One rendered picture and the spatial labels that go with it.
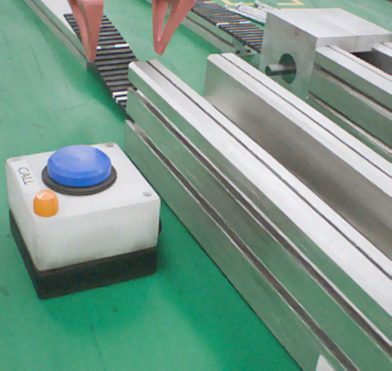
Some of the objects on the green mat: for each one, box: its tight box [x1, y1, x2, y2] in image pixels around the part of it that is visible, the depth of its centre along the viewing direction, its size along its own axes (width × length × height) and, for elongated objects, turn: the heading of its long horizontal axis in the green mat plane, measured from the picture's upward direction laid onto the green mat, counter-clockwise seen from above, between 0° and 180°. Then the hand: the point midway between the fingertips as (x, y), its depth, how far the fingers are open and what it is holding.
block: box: [259, 8, 392, 103], centre depth 66 cm, size 9×12×10 cm
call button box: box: [5, 142, 162, 299], centre depth 41 cm, size 8×10×6 cm
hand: (125, 49), depth 65 cm, fingers open, 8 cm apart
